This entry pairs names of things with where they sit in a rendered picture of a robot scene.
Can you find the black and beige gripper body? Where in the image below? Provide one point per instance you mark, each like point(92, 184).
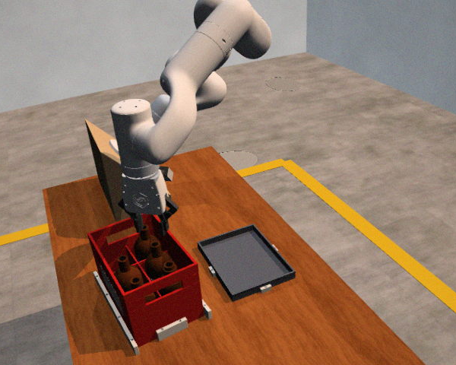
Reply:
point(145, 195)

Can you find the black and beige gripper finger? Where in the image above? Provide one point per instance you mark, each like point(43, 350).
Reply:
point(164, 224)
point(137, 218)

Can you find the red crate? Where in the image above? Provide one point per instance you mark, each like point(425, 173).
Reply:
point(143, 319)

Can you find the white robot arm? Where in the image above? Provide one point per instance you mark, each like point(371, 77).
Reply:
point(191, 83)

